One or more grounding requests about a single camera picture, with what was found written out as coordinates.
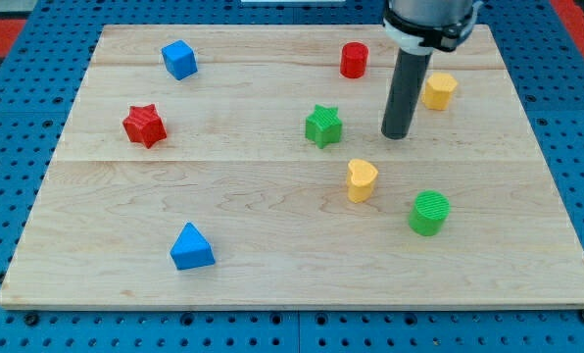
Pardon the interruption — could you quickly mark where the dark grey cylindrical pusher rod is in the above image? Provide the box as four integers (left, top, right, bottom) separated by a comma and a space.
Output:
381, 49, 431, 140

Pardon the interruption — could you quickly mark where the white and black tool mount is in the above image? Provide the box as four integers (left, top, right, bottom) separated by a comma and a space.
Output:
383, 0, 483, 55

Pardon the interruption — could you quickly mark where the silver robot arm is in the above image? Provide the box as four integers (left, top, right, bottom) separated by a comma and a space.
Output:
381, 0, 483, 140

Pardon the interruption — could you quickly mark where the green star block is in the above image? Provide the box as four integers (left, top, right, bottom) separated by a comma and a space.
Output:
305, 105, 342, 149

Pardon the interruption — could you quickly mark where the light wooden board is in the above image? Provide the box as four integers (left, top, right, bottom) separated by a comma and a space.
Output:
0, 25, 584, 311

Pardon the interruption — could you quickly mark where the red star block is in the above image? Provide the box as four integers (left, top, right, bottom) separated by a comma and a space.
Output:
122, 104, 168, 149

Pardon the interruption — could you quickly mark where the yellow hexagon block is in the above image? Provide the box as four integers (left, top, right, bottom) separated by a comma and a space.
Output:
421, 73, 459, 111

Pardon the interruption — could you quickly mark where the red cylinder block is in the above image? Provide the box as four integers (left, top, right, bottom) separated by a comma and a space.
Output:
340, 42, 369, 78

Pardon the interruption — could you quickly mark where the yellow heart block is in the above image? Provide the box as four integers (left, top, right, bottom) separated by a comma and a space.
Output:
346, 159, 378, 203

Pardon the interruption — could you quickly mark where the green cylinder block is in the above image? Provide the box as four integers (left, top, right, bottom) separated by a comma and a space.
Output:
408, 190, 451, 236

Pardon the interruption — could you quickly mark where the blue cube block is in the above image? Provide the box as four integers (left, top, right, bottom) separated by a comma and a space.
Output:
161, 40, 198, 80

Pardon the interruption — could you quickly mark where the blue triangle block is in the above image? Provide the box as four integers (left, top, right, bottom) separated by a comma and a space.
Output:
170, 223, 216, 270

